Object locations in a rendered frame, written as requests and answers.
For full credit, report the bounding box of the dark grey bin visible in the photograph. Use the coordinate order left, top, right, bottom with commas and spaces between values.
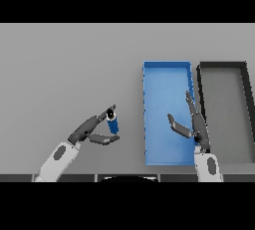
195, 61, 255, 165

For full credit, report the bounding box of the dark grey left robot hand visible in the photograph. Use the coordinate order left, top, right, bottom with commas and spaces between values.
67, 104, 121, 146

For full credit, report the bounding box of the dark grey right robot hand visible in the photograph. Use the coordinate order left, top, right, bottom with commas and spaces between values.
166, 90, 212, 153

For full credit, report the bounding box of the blue bin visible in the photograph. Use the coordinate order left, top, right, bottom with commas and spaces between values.
141, 60, 200, 167

